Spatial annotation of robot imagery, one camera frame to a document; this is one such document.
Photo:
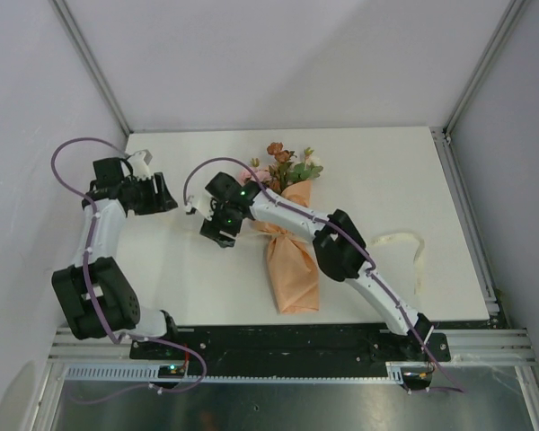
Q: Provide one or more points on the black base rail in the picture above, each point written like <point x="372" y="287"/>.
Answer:
<point x="355" y="350"/>

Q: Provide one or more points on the pink fake flower stem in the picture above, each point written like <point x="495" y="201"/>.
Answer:
<point x="255" y="171"/>

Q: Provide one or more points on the right aluminium corner post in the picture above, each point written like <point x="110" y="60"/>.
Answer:
<point x="499" y="38"/>

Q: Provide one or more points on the white fake flower stem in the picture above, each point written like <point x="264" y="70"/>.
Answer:
<point x="308" y="168"/>

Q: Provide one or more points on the brown orange fake flower stem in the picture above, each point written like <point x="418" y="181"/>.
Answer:
<point x="283" y="160"/>

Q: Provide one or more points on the aluminium corner post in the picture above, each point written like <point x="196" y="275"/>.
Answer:
<point x="499" y="38"/>
<point x="85" y="53"/>

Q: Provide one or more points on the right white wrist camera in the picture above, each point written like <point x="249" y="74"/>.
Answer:
<point x="201" y="204"/>

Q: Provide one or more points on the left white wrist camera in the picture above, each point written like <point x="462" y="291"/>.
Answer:
<point x="139" y="162"/>

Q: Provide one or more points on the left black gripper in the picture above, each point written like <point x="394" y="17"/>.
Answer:
<point x="167" y="202"/>

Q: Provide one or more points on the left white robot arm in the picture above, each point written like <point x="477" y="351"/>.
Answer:
<point x="94" y="294"/>

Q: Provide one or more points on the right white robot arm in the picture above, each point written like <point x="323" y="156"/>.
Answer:
<point x="340" y="251"/>

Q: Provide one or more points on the left aluminium corner post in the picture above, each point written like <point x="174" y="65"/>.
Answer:
<point x="85" y="53"/>

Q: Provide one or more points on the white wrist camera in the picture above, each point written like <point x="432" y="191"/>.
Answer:
<point x="201" y="204"/>
<point x="139" y="162"/>

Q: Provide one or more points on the aluminium frame profile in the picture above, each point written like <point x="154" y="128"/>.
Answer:
<point x="490" y="347"/>

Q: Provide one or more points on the orange beige wrapping paper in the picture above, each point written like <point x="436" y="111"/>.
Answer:
<point x="293" y="273"/>

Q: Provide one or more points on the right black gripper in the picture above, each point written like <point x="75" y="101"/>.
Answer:
<point x="213" y="228"/>

